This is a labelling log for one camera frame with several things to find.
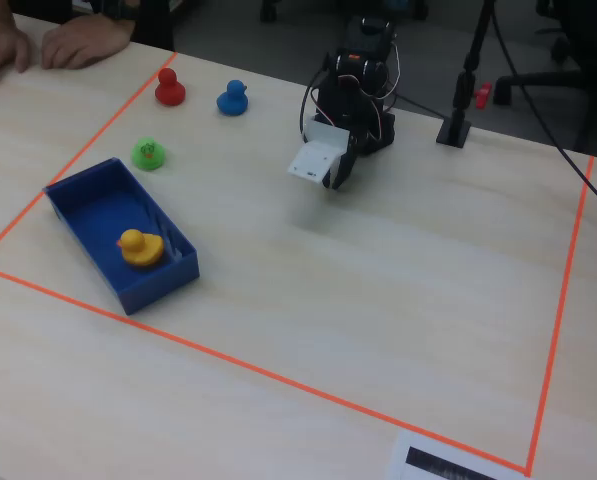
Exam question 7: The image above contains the black office chair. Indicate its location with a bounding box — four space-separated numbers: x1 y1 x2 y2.
491 0 597 154

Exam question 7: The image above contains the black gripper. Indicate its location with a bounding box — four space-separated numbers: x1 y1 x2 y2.
316 79 378 191

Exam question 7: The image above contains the white paper with black print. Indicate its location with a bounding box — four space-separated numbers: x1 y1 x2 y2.
385 428 529 480

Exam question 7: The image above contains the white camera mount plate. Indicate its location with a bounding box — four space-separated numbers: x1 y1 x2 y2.
286 115 352 183

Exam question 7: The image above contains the black stand with base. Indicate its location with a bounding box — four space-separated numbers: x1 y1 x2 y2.
436 0 499 148

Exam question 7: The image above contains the green rubber duck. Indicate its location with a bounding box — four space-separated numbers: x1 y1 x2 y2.
130 136 169 173

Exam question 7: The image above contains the black cable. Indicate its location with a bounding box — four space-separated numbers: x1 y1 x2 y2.
487 0 597 220

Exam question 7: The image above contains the orange tape strip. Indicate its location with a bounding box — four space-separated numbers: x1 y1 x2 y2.
0 263 532 476
524 154 596 476
0 51 179 265

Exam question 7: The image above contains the yellow rubber duck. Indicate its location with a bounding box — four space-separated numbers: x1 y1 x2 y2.
116 228 166 270

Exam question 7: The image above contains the blue rubber duck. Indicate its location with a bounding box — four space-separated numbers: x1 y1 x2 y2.
215 79 250 117

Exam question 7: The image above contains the blue plastic box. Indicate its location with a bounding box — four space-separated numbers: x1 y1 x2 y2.
43 157 201 317

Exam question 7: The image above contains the person's left hand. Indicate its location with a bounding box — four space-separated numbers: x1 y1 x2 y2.
40 14 135 71

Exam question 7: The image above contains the red rubber duck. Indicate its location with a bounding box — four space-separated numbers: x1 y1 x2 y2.
154 67 187 107

